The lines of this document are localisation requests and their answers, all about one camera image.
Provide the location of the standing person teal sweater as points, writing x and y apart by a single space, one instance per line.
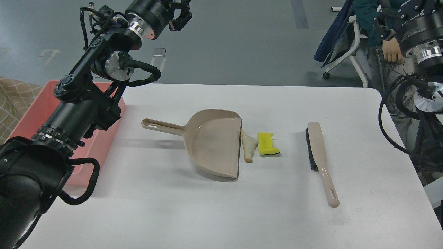
384 74

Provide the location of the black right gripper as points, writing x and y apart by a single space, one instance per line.
416 25

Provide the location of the person's bare hand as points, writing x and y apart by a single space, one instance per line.
391 51

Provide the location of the pink plastic bin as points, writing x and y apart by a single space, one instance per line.
96 146

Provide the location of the beige checkered cloth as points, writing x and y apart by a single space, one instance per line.
15 99

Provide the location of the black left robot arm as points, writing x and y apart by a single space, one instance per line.
36 171

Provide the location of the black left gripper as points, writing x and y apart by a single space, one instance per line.
148 18

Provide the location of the beige plastic dustpan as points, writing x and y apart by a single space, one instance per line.
212 138

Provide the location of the white office chair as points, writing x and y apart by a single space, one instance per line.
351 54

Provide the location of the navy blue jacket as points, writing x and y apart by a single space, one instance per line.
333 43

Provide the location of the yellow green sponge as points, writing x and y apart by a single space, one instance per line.
265 144

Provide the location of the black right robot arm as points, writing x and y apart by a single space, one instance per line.
427 82

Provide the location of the beige hand brush black bristles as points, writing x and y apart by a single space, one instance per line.
318 161

